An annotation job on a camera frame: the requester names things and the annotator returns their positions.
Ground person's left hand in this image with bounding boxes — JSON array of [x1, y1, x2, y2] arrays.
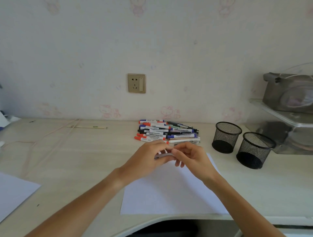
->
[[117, 140, 176, 184]]

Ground light wooden table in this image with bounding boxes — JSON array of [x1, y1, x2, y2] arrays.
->
[[0, 118, 313, 237]]

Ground black cap whiteboard marker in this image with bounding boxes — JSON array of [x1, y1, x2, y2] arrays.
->
[[154, 152, 176, 160]]

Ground gold wall socket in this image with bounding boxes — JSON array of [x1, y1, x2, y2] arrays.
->
[[127, 73, 146, 94]]

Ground pile of assorted pens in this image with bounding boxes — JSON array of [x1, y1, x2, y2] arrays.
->
[[134, 119, 201, 145]]

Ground person's right hand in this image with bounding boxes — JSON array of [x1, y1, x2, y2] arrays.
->
[[171, 142, 220, 184]]

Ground black mesh cup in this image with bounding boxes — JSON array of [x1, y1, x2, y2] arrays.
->
[[236, 132, 277, 170], [212, 121, 243, 154]]

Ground thin pink cord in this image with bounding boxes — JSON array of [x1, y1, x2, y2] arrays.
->
[[0, 118, 81, 179]]

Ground person's right forearm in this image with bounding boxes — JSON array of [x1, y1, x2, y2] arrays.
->
[[203, 173, 287, 237]]

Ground clear acrylic rack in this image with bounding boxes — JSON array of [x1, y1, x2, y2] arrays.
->
[[246, 97, 313, 156]]

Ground white paper sheet with squiggles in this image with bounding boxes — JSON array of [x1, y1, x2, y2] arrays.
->
[[120, 152, 229, 215]]

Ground blank white paper sheet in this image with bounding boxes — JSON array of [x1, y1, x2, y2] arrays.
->
[[0, 172, 41, 223]]

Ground person's left forearm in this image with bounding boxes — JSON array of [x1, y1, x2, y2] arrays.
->
[[24, 168, 134, 237]]

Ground paper-wrapped chopsticks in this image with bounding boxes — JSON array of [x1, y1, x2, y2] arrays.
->
[[66, 125, 108, 129]]

